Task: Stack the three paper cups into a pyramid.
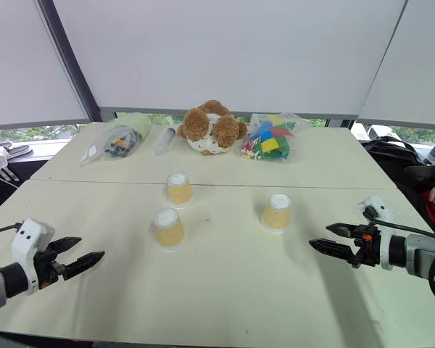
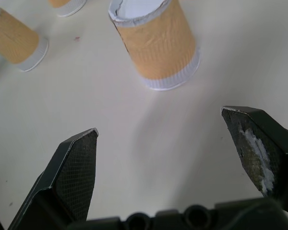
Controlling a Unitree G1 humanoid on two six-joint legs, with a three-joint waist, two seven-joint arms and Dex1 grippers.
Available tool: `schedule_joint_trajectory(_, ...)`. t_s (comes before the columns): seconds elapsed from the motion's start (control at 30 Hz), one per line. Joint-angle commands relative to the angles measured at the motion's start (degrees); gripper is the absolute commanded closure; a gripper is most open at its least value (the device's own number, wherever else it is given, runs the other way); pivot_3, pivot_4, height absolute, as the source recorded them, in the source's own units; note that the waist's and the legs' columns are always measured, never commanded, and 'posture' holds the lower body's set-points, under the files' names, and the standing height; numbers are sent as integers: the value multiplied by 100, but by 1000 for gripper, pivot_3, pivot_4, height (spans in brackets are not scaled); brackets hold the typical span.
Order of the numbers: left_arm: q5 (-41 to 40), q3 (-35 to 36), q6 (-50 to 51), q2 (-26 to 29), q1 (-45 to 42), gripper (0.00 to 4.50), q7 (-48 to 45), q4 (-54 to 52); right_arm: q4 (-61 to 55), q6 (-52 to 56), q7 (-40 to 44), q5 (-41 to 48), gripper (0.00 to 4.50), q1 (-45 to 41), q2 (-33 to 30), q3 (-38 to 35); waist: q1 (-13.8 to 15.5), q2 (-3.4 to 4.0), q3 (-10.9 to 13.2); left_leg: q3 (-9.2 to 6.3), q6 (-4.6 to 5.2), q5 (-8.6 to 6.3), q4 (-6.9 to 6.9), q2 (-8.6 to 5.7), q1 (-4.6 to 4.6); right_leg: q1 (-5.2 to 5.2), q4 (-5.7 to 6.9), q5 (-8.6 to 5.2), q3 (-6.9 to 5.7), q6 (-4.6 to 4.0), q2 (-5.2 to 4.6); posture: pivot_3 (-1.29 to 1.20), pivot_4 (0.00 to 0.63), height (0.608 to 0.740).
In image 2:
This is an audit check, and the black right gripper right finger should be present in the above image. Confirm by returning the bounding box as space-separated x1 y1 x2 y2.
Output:
221 106 288 219

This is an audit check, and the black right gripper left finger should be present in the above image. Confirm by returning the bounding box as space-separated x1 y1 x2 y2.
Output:
7 128 99 230

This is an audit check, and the orange ribbed paper cup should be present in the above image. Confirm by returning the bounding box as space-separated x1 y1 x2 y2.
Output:
0 4 49 73
108 0 202 92
48 0 87 18

